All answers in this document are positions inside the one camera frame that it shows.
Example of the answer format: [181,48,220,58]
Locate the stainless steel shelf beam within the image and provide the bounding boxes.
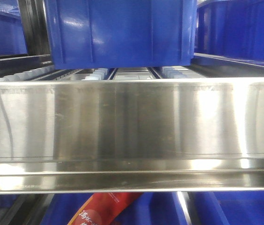
[0,77,264,194]

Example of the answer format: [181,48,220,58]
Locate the blue plastic bin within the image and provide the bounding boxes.
[41,192,237,225]
[44,0,197,69]

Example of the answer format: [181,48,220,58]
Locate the red snack package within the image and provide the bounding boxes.
[68,192,142,225]

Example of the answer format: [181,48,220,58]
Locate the blue bin at left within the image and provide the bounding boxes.
[0,11,27,56]

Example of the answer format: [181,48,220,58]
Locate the white roller track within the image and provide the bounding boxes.
[0,65,55,82]

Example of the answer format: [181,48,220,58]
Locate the blue bin at right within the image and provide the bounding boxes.
[195,0,264,61]

